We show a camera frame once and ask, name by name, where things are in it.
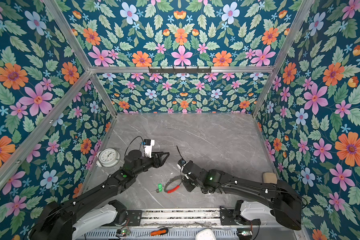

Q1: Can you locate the green capped key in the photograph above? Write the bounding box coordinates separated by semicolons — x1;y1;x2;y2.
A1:
154;184;164;193

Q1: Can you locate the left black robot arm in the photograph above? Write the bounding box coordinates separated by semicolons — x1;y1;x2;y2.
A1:
29;150;170;240

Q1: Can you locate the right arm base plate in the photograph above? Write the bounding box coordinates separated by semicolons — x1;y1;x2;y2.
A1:
219;207;261;226

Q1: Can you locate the small circuit board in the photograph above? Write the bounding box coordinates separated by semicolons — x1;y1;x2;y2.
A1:
237;229;253;240
116;229;131;238

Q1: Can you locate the right small circuit board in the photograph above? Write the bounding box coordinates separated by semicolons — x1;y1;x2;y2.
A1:
237;229;253;240

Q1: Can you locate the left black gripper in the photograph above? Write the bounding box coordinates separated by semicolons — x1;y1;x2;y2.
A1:
132;150;171;178

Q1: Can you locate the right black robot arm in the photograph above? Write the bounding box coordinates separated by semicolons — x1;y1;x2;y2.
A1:
178;159;303;231

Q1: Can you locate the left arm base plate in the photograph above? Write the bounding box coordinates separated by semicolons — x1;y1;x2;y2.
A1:
111;210;143;227

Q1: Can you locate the metal keyring disc red grip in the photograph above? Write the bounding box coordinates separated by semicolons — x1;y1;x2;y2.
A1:
164;176;183;194

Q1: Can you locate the left small circuit board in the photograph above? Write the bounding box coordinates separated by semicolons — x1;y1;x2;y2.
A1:
116;229;131;238

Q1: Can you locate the white device front edge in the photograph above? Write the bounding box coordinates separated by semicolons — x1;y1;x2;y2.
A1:
195;229;217;240

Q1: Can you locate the white alarm clock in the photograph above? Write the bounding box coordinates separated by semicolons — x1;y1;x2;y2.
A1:
96;148;121;168

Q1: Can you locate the beige sponge block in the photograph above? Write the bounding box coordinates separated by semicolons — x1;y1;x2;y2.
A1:
262;172;278;184

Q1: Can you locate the orange handled screwdriver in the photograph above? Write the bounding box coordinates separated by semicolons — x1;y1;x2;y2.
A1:
150;228;169;237

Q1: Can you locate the black wall hook rack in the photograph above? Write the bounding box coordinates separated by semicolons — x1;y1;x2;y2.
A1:
148;67;212;74

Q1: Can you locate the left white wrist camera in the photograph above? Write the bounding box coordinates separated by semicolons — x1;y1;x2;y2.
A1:
143;139;155;158

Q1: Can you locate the aluminium front rail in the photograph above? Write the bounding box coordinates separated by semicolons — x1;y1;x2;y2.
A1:
77;208;304;229

